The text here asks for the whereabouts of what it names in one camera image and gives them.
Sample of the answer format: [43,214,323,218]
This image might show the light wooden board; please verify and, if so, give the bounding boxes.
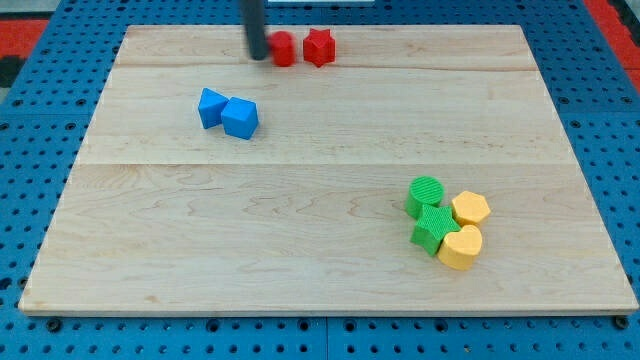
[19,25,638,317]

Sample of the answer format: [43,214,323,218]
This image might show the green star block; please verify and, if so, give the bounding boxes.
[410,205,461,257]

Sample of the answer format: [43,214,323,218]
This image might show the red star block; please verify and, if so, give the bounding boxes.
[303,28,336,67]

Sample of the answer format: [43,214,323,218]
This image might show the blue cube block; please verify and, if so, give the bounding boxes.
[221,97,259,140]

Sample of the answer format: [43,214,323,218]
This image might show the yellow hexagon block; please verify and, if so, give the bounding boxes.
[451,191,491,226]

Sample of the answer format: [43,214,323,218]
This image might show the blue triangular prism block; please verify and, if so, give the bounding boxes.
[197,88,229,129]

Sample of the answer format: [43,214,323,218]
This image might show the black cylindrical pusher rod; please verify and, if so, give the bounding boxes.
[239,0,269,61]

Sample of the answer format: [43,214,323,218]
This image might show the red cylinder block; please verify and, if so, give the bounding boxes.
[267,31,296,67]

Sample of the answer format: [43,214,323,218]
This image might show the yellow heart block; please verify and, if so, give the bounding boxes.
[436,225,483,271]

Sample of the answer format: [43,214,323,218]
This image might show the green cylinder block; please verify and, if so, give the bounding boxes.
[405,176,444,219]

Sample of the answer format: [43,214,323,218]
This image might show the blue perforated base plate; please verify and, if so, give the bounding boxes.
[1,1,639,359]

